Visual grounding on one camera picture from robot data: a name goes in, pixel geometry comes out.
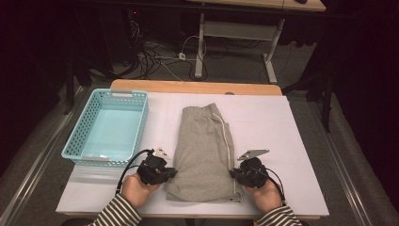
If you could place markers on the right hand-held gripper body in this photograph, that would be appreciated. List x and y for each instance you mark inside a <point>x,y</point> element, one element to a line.
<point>254,174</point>

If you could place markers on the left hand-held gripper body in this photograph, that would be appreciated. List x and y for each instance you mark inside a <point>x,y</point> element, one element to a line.
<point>153,171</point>

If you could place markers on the grey shorts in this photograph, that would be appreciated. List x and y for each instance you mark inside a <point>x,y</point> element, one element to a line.
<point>200,150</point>

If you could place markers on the light blue plastic basket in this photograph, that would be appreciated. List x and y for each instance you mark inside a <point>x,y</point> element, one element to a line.
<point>109,132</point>

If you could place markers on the person's right hand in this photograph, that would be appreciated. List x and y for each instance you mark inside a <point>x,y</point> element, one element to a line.
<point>268,197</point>

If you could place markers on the person's left hand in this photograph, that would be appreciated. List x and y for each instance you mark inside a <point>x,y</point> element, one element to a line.
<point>135,191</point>

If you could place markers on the black stand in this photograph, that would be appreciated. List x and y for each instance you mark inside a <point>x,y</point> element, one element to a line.
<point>69,94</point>
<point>327,106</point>

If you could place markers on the white power adapter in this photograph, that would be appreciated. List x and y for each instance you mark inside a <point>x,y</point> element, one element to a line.
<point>182,56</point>

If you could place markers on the dark computer case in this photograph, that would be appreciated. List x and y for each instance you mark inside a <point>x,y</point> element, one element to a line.
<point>125,37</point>

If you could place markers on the desk with white metal legs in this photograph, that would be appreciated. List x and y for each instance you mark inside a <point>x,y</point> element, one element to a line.
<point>238,30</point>

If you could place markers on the black computer mouse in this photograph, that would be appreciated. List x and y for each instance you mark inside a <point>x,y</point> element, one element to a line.
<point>301,1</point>

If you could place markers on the metal floor rail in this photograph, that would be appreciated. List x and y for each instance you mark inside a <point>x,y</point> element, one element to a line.
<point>49,150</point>
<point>334,150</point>

